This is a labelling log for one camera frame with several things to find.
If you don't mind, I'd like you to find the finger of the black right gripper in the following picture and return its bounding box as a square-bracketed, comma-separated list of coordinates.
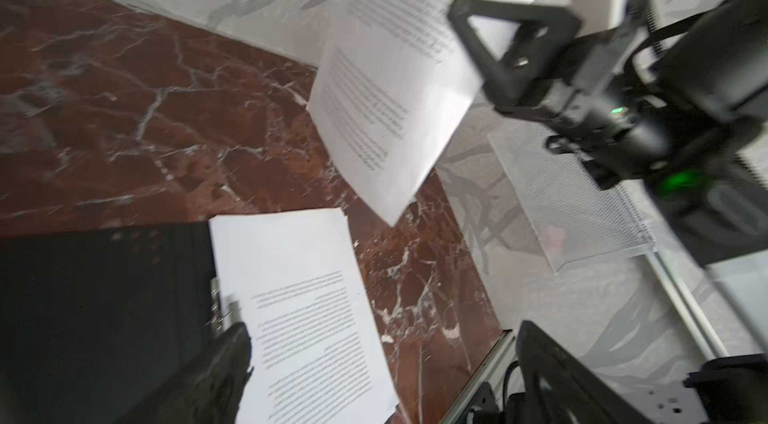
[447, 0, 583, 109]

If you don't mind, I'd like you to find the metal folder clip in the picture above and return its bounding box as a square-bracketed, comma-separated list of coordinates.
[208, 277, 242, 339]

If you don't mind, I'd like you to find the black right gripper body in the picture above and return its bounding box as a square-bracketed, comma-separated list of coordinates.
[509, 0, 767, 267]

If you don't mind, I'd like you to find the pink object in basket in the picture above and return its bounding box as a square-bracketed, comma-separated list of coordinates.
[542, 226, 567, 254]

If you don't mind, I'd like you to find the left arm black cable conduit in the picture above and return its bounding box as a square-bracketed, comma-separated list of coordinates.
[470, 359, 529, 424]

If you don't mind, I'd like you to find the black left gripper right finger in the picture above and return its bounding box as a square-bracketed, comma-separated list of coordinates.
[516, 320, 649, 423]

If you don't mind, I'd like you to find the aluminium front rail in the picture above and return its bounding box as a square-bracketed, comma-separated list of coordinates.
[440, 331, 516, 424]

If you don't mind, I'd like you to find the white wire mesh basket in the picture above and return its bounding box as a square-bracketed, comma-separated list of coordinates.
[488, 120, 655, 274]

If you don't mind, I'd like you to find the white printed paper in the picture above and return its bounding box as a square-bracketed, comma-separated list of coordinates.
[209, 208, 399, 423]

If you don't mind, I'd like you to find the aluminium cage frame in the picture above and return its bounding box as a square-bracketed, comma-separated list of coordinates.
[645, 245, 767, 360]

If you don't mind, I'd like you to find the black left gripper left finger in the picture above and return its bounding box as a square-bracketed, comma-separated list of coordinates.
[117, 322, 252, 423]

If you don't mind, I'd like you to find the blue and black file folder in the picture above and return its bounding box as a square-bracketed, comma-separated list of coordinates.
[1, 223, 215, 423]

